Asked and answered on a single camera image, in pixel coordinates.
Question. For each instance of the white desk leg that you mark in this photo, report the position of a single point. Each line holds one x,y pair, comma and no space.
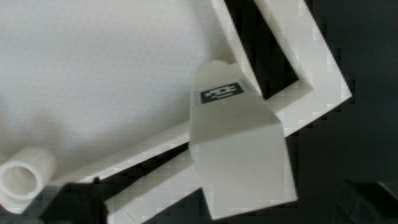
237,144

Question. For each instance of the white front fence rail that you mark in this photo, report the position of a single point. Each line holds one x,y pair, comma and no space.
173,182

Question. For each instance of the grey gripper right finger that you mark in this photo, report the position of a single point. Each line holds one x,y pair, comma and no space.
367,204

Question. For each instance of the white desk top tray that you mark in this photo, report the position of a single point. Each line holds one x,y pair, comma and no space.
99,60

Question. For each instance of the white right fence rail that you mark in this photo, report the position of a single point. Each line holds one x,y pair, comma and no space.
307,49

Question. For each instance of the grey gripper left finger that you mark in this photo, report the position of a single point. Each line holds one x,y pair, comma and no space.
69,204

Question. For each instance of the white fence rail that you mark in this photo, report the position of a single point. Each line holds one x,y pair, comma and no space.
307,49
173,182

